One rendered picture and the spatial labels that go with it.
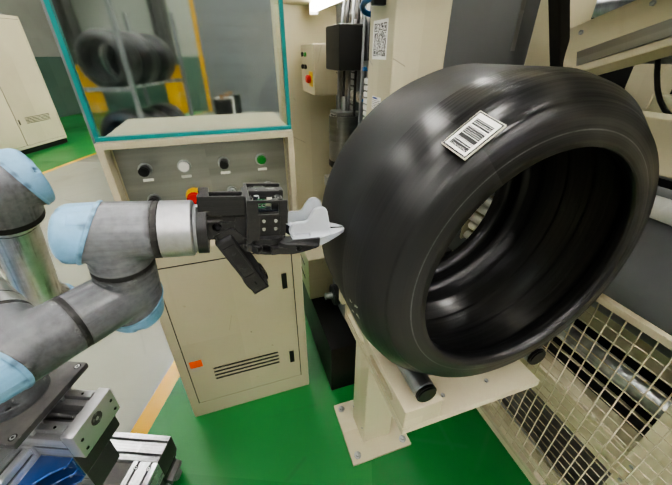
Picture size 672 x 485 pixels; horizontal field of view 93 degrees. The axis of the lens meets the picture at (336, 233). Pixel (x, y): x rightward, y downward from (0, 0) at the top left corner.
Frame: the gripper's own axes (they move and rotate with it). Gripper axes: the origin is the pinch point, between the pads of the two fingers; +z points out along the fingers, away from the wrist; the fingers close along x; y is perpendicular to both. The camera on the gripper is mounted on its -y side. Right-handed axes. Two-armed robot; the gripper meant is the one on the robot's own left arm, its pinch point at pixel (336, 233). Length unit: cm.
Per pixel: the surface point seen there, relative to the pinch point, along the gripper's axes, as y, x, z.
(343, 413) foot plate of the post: -119, 42, 31
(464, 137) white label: 17.4, -10.3, 10.8
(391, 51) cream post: 27.6, 26.7, 18.0
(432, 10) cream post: 36, 26, 25
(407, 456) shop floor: -119, 17, 50
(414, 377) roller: -30.1, -7.1, 17.6
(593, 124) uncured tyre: 20.1, -12.2, 28.4
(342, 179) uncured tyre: 6.8, 6.0, 2.4
